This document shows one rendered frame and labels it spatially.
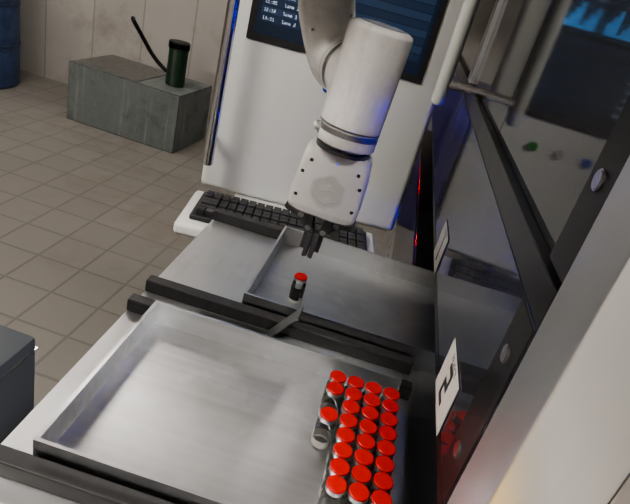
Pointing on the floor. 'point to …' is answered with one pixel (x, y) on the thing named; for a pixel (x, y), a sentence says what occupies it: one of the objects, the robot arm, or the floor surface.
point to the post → (581, 370)
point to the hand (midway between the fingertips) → (311, 242)
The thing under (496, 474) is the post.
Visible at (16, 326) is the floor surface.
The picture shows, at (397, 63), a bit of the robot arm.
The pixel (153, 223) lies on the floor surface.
